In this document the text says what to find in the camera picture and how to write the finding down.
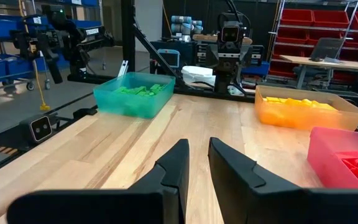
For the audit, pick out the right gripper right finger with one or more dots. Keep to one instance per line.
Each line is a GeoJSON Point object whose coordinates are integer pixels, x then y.
{"type": "Point", "coordinates": [244, 193]}

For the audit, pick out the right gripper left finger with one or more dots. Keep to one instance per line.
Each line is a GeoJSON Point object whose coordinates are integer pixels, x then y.
{"type": "Point", "coordinates": [174, 180]}

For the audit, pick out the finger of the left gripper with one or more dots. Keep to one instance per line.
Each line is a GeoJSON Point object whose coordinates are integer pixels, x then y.
{"type": "Point", "coordinates": [212, 57]}
{"type": "Point", "coordinates": [249, 56]}

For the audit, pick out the large orange-yellow toy block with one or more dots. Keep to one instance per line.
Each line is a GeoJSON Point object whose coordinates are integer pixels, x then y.
{"type": "Point", "coordinates": [292, 101]}

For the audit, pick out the long green toy block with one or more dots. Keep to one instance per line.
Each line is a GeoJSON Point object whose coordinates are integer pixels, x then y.
{"type": "Point", "coordinates": [138, 90]}
{"type": "Point", "coordinates": [155, 87]}
{"type": "Point", "coordinates": [123, 90]}

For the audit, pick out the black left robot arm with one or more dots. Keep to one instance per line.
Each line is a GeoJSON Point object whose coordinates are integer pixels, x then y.
{"type": "Point", "coordinates": [225, 84]}

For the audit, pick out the background black robot arm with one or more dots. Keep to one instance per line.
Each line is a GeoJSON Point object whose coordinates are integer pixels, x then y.
{"type": "Point", "coordinates": [73, 40]}

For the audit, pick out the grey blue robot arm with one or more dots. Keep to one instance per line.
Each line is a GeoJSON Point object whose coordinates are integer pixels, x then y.
{"type": "Point", "coordinates": [182, 26]}

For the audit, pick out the wooden background table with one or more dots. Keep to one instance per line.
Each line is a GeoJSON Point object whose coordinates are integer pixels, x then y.
{"type": "Point", "coordinates": [204, 38]}

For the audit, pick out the white waste bin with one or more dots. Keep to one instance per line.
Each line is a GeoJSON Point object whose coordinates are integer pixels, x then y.
{"type": "Point", "coordinates": [197, 74]}

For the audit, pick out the blue teach pendant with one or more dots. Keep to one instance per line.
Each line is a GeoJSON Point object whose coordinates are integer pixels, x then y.
{"type": "Point", "coordinates": [169, 58]}

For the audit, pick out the orange translucent plastic bin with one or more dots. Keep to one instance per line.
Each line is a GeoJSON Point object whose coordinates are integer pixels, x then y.
{"type": "Point", "coordinates": [291, 119]}

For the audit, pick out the metal shelf rack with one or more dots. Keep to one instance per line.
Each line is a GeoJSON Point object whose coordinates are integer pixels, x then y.
{"type": "Point", "coordinates": [322, 29]}

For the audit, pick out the grey laptop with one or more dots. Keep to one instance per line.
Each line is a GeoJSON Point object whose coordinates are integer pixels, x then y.
{"type": "Point", "coordinates": [326, 48]}

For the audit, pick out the red translucent plastic bin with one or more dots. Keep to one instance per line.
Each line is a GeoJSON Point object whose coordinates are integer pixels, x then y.
{"type": "Point", "coordinates": [322, 161]}

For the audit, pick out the teal translucent plastic bin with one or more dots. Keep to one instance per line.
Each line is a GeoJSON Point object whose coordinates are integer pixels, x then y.
{"type": "Point", "coordinates": [126, 105]}

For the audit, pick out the wooden desk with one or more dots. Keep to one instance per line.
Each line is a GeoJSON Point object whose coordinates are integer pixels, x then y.
{"type": "Point", "coordinates": [337, 64]}

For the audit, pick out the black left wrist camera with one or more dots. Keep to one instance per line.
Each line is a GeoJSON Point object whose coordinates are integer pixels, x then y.
{"type": "Point", "coordinates": [230, 32]}

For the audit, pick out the black table-level camera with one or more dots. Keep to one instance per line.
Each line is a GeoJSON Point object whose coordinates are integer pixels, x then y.
{"type": "Point", "coordinates": [40, 127]}

